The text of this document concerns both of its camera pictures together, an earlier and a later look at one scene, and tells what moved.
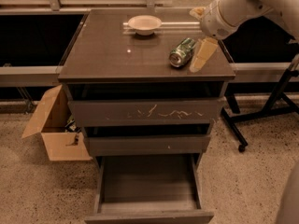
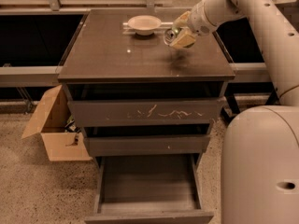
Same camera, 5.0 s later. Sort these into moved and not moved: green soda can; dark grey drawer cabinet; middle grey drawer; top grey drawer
Moved: green soda can
Not moved: middle grey drawer; top grey drawer; dark grey drawer cabinet
